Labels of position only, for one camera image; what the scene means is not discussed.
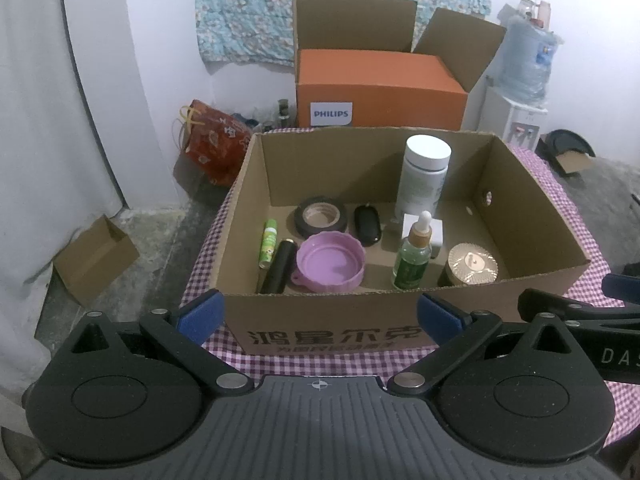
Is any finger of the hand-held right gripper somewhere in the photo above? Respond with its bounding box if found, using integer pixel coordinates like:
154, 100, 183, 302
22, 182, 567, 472
517, 287, 640, 323
601, 273, 640, 306

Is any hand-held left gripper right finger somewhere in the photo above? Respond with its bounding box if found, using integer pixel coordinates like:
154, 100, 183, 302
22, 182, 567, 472
387, 291, 578, 398

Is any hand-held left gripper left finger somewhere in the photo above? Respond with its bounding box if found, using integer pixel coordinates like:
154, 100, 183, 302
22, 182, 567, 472
70, 287, 256, 397

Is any green dropper bottle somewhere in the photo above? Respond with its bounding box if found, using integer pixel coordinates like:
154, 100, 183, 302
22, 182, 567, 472
392, 210, 434, 292

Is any gold jar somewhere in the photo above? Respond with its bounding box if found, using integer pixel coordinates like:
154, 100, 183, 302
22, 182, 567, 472
439, 242, 501, 287

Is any white charger plug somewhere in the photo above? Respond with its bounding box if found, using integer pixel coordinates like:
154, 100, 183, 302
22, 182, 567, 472
402, 213, 444, 261

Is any black cylinder tube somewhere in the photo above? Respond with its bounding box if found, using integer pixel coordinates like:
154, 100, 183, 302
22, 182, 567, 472
257, 238, 300, 295

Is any green small tube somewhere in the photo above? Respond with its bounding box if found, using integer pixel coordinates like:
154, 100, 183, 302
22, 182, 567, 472
258, 218, 279, 269

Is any brown cardboard box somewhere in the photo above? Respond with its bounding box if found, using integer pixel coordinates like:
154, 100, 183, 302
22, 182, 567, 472
181, 126, 592, 357

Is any black key fob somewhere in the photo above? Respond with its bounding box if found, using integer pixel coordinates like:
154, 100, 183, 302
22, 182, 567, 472
353, 203, 384, 247

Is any purple plastic lid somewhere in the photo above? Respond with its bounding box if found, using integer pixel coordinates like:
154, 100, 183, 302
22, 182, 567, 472
290, 232, 367, 294

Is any white bottle green label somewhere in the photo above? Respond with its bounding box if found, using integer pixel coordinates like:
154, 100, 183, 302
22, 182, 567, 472
395, 135, 453, 219

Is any black tape roll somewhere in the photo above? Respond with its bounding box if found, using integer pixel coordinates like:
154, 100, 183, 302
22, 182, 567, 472
293, 195, 349, 239

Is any pink checked tablecloth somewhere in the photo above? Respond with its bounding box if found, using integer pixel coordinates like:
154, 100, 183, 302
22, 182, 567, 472
179, 129, 640, 461

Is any small carton on floor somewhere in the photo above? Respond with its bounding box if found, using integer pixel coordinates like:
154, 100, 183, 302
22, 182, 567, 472
52, 213, 141, 307

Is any small cardboard piece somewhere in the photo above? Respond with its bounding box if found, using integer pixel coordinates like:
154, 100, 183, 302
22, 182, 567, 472
554, 152, 597, 177

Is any black dustpan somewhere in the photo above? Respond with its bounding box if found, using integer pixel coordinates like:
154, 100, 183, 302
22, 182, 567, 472
534, 129, 597, 159

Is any red patterned bag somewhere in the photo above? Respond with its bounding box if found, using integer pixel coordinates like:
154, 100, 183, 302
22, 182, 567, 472
172, 99, 254, 189

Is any white water dispenser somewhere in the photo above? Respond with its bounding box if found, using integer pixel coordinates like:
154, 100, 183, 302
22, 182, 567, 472
476, 85, 549, 154

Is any orange box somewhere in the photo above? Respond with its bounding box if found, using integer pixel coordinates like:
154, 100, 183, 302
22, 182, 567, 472
295, 48, 470, 132

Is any large open carton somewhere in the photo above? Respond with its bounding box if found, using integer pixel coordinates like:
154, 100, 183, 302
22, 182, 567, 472
292, 0, 508, 132

